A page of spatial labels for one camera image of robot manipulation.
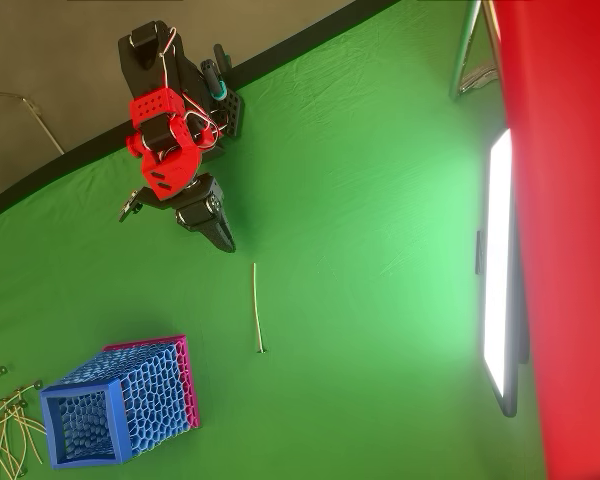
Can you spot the red smooth panel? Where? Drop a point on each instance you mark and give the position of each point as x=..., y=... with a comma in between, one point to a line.
x=570, y=200

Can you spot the green table cloth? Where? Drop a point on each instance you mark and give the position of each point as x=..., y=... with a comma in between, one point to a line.
x=355, y=200

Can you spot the white thin stick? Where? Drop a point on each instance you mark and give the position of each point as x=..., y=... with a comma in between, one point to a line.
x=255, y=305

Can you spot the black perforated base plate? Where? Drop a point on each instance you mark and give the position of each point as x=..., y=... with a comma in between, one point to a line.
x=232, y=115

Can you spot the blue and pink lattice basket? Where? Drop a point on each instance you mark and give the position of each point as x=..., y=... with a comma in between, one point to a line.
x=150, y=385

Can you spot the chrome tube stand frame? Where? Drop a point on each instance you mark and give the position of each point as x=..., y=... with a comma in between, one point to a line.
x=464, y=50

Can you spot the black flat monitor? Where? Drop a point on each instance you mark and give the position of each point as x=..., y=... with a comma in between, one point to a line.
x=497, y=250

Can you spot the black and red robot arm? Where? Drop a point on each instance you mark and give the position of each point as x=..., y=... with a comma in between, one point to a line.
x=167, y=170

